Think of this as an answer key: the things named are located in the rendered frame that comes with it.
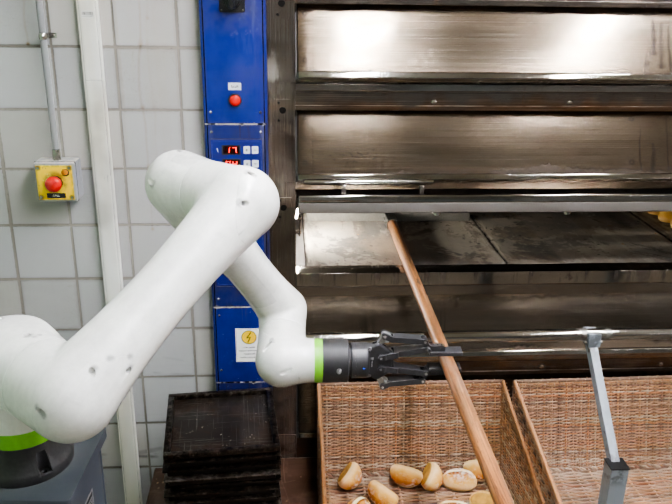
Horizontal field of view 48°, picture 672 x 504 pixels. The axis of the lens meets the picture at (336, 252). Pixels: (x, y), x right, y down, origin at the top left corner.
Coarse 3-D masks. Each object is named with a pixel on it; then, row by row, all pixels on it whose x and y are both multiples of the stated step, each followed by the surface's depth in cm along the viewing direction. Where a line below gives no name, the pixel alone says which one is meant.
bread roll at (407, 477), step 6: (390, 468) 218; (396, 468) 216; (402, 468) 215; (408, 468) 215; (414, 468) 215; (390, 474) 218; (396, 474) 216; (402, 474) 214; (408, 474) 214; (414, 474) 214; (420, 474) 215; (396, 480) 216; (402, 480) 214; (408, 480) 214; (414, 480) 214; (420, 480) 214; (402, 486) 216; (408, 486) 214; (414, 486) 215
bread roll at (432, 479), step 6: (432, 462) 218; (426, 468) 218; (432, 468) 215; (438, 468) 216; (426, 474) 215; (432, 474) 213; (438, 474) 214; (426, 480) 212; (432, 480) 212; (438, 480) 213; (426, 486) 212; (432, 486) 212; (438, 486) 213
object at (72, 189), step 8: (40, 160) 191; (48, 160) 191; (64, 160) 191; (72, 160) 191; (80, 160) 195; (40, 168) 189; (48, 168) 189; (56, 168) 189; (64, 168) 189; (72, 168) 189; (80, 168) 195; (40, 176) 189; (48, 176) 189; (56, 176) 189; (64, 176) 190; (72, 176) 190; (80, 176) 195; (40, 184) 190; (64, 184) 190; (72, 184) 190; (80, 184) 195; (40, 192) 191; (48, 192) 191; (56, 192) 191; (64, 192) 191; (72, 192) 191; (80, 192) 195; (40, 200) 192; (48, 200) 192; (56, 200) 192; (64, 200) 192; (72, 200) 192
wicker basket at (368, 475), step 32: (320, 384) 219; (352, 384) 219; (480, 384) 222; (320, 416) 209; (352, 416) 220; (384, 416) 221; (416, 416) 222; (448, 416) 222; (480, 416) 223; (512, 416) 211; (320, 448) 200; (352, 448) 222; (384, 448) 222; (416, 448) 223; (448, 448) 223; (512, 448) 212; (320, 480) 201; (384, 480) 220; (512, 480) 213
